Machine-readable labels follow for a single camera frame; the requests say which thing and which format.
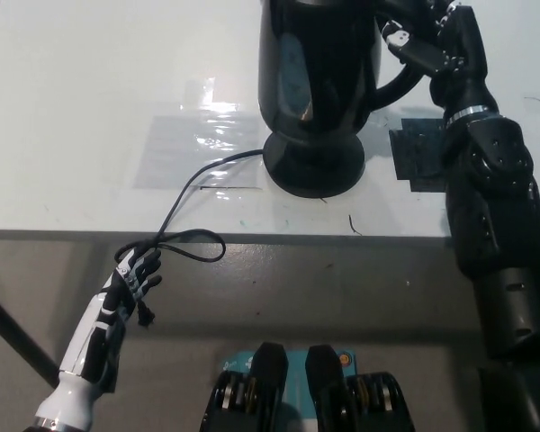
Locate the black and white right hand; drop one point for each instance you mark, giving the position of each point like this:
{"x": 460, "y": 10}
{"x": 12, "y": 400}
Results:
{"x": 463, "y": 67}

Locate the white and black left hand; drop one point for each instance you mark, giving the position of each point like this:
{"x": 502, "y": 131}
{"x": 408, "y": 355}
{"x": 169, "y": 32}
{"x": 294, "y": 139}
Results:
{"x": 90, "y": 342}

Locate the black electric kettle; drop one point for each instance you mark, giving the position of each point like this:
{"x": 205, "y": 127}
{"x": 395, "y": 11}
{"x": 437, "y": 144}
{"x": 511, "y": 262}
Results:
{"x": 333, "y": 67}

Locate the black tape patch on desk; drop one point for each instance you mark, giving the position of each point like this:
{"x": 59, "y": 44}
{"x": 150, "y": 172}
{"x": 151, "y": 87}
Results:
{"x": 418, "y": 153}

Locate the round black kettle base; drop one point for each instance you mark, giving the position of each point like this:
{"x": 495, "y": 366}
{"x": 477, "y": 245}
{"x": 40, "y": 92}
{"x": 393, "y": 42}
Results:
{"x": 315, "y": 171}

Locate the clear plastic sheet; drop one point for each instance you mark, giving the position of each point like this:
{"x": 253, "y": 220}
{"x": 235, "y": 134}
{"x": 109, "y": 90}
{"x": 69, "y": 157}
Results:
{"x": 175, "y": 148}

